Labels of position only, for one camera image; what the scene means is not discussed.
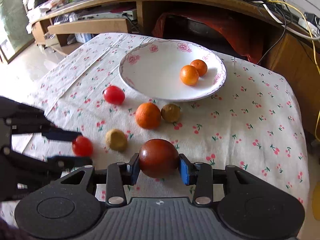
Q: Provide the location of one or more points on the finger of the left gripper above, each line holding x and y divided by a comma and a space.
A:
67, 163
58, 134

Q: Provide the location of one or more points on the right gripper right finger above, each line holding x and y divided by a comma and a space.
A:
200, 175

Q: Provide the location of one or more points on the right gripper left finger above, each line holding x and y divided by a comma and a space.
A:
118, 175

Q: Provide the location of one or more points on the red tomato front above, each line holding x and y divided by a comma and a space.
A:
82, 147

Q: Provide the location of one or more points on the yellowish brown kiwi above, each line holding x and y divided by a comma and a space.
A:
116, 140

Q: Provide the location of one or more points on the dark red tomato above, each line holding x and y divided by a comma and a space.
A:
158, 158

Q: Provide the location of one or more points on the large orange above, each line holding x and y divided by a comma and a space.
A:
148, 116

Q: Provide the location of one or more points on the dark brown round fruit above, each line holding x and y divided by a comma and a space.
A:
170, 113

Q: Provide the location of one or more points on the small tangerine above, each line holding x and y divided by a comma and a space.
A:
200, 66
189, 75

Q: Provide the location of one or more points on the cherry print tablecloth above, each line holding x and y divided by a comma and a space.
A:
252, 122

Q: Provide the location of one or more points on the blue white box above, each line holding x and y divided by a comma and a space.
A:
83, 37

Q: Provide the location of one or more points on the white floral porcelain bowl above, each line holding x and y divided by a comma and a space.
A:
153, 70

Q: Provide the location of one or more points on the yellow trash bin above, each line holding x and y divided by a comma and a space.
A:
316, 201

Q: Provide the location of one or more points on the silver media player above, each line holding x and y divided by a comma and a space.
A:
101, 13

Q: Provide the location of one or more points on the wooden tv stand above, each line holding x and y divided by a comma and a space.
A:
235, 27

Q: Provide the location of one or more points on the white power strip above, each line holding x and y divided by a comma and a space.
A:
307, 25

